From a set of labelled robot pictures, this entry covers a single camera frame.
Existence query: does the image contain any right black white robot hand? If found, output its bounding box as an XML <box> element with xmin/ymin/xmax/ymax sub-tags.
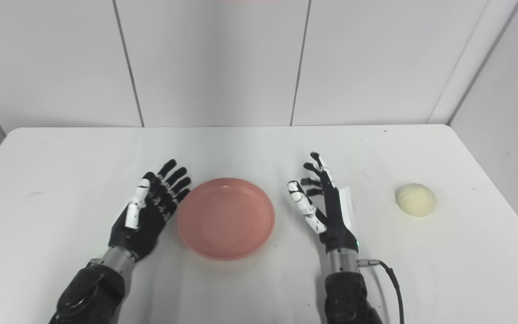
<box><xmin>287</xmin><ymin>152</ymin><xmax>359</xmax><ymax>253</ymax></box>

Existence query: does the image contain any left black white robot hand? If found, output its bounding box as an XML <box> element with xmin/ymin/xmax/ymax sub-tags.
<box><xmin>108</xmin><ymin>159</ymin><xmax>192</xmax><ymax>262</ymax></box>

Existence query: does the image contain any pink round plate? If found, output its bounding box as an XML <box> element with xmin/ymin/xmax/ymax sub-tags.
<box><xmin>177</xmin><ymin>178</ymin><xmax>276</xmax><ymax>261</ymax></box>

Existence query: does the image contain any white steamed bun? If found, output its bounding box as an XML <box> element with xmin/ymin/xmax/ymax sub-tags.
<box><xmin>395</xmin><ymin>183</ymin><xmax>437</xmax><ymax>217</ymax></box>

